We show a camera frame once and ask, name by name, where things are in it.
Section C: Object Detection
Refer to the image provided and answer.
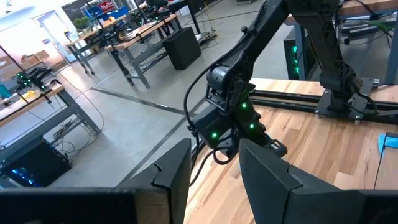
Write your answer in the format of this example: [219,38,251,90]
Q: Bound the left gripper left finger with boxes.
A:
[116,139,192,224]

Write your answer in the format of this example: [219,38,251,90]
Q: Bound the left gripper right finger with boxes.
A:
[238,139,338,224]

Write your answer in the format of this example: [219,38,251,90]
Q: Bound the black computer tower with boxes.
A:
[162,26,202,71]

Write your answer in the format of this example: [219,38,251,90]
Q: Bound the teal cloth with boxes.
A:
[377,133,398,156]

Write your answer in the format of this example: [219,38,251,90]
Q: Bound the computer with blue lights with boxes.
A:
[0,141,72,187]

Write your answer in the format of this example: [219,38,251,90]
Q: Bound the computer with green lights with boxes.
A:
[283,36,302,81]

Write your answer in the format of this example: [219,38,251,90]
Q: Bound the wooden workbench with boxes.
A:
[0,82,102,187]
[104,14,178,90]
[65,21,125,75]

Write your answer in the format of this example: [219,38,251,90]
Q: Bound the background black robot arms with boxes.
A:
[15,67,53,103]

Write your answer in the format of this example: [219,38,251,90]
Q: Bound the blue storage bins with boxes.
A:
[85,6,130,22]

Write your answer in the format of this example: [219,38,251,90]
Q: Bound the green potted plant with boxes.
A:
[73,17,91,30]

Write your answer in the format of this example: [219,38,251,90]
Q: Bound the cardboard box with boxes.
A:
[20,49,50,68]
[0,55,15,71]

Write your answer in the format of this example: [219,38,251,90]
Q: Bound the red sign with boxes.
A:
[96,1,116,12]

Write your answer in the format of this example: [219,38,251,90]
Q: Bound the black gantry frame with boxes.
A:
[0,45,27,75]

